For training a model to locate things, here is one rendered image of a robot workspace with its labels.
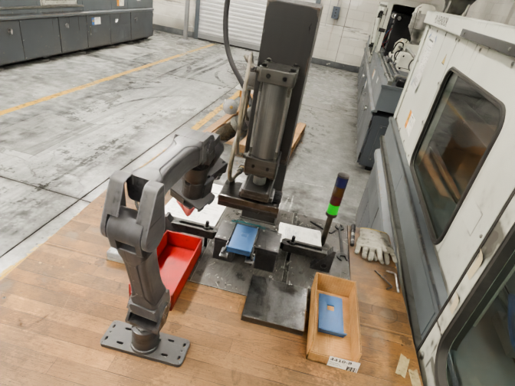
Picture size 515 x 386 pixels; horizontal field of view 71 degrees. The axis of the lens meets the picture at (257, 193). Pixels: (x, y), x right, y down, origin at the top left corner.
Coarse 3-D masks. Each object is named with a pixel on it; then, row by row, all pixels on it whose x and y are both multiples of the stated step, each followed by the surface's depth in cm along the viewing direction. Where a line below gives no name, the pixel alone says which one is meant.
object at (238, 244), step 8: (240, 224) 118; (240, 232) 115; (248, 232) 116; (256, 232) 116; (232, 240) 111; (240, 240) 111; (248, 240) 112; (232, 248) 104; (240, 248) 108; (248, 248) 109; (248, 256) 106
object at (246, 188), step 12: (252, 180) 105; (264, 180) 103; (228, 192) 105; (240, 192) 104; (252, 192) 100; (264, 192) 100; (276, 192) 110; (228, 204) 105; (240, 204) 104; (252, 204) 103; (264, 204) 103; (276, 204) 104; (276, 216) 104
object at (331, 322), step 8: (320, 296) 107; (328, 296) 108; (320, 304) 105; (328, 304) 105; (336, 304) 106; (320, 312) 102; (328, 312) 103; (336, 312) 103; (320, 320) 100; (328, 320) 100; (336, 320) 101; (320, 328) 94; (328, 328) 98; (336, 328) 98
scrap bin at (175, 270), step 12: (168, 240) 116; (180, 240) 116; (192, 240) 115; (168, 252) 114; (180, 252) 115; (192, 252) 116; (168, 264) 109; (180, 264) 110; (192, 264) 108; (168, 276) 105; (180, 276) 106; (168, 288) 101; (180, 288) 100
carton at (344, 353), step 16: (320, 288) 110; (336, 288) 109; (352, 288) 108; (352, 304) 103; (352, 320) 99; (320, 336) 96; (336, 336) 96; (352, 336) 95; (320, 352) 91; (336, 352) 92; (352, 352) 92; (352, 368) 88
